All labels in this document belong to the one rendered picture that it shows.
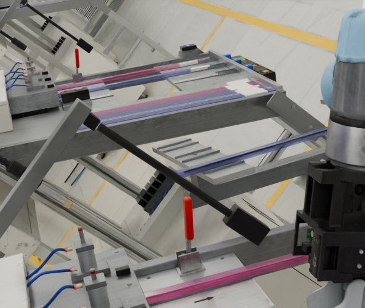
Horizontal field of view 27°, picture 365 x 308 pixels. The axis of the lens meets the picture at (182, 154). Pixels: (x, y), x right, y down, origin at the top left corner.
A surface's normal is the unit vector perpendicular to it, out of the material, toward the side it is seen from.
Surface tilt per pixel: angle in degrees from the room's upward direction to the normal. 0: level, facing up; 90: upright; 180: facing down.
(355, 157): 62
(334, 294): 87
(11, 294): 43
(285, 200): 0
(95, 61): 90
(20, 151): 90
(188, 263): 90
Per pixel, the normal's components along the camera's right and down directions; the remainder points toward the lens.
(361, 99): -0.43, 0.21
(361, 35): -0.63, 0.11
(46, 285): -0.17, -0.94
